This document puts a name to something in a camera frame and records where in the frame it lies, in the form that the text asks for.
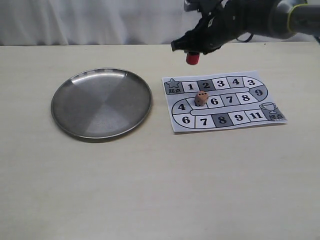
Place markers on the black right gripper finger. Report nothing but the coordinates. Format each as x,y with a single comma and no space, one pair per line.
209,47

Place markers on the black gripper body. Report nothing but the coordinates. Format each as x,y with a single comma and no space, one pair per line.
223,23

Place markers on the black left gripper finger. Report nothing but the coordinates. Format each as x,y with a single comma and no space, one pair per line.
192,41

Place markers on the red cylinder game piece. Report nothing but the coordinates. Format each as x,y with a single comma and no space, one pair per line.
192,58

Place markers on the wooden die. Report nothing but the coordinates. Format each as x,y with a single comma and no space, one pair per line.
201,98

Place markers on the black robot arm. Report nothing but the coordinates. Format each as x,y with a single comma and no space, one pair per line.
294,16

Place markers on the paper game board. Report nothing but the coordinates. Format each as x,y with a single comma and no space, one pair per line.
235,100

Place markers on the round steel plate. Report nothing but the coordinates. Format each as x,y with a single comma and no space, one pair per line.
100,104

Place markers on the white curtain backdrop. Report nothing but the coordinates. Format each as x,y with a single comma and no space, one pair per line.
94,22

